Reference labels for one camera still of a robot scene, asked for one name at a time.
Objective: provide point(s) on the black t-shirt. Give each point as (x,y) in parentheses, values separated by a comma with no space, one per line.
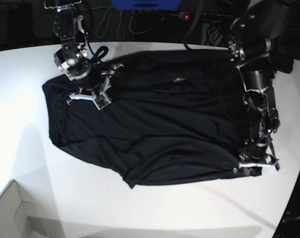
(175,117)

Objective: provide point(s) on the blue plastic bin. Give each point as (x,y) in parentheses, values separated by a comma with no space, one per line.
(145,4)

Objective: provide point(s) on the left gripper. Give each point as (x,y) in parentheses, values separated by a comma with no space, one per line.
(257,160)

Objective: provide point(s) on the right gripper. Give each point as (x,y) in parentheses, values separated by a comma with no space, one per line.
(102,84)

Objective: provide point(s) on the white cardboard box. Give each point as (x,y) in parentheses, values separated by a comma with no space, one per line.
(14,222)

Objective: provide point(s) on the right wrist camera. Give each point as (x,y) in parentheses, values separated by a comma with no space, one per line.
(102,100)

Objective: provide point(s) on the black power strip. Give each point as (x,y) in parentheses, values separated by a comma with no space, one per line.
(205,17)

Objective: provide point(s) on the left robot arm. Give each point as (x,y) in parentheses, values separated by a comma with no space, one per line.
(250,39)

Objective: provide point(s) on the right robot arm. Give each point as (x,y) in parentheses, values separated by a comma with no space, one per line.
(76,58)

